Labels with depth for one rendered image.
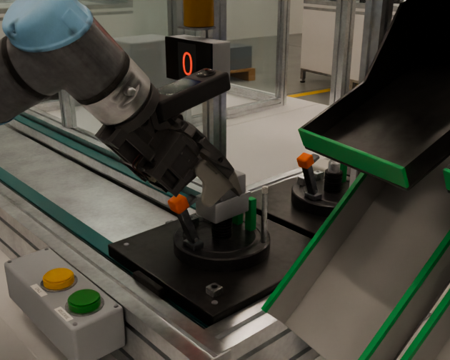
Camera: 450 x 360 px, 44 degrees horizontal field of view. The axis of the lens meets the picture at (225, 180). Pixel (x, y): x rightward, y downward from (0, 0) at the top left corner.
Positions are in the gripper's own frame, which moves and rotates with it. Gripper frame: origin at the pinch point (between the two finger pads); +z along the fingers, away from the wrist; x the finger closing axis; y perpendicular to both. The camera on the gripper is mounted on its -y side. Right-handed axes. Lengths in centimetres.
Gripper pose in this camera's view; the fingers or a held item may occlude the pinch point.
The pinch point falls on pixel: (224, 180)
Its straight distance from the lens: 77.9
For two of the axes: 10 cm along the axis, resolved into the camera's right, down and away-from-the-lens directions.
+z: 5.0, 5.3, 6.8
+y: -5.5, 8.0, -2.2
